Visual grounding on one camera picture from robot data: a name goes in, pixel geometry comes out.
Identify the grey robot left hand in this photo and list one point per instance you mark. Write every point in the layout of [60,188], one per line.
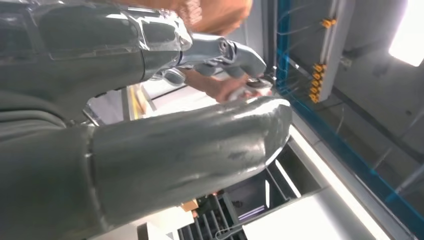
[149,159]

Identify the ceiling light bar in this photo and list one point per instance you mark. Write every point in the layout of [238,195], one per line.
[331,179]
[409,33]

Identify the blue overhead crane beam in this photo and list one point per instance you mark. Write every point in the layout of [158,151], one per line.
[348,155]

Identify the white rail yellow clips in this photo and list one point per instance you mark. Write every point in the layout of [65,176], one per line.
[334,49]

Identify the black ceiling vent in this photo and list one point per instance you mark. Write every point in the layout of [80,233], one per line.
[205,222]

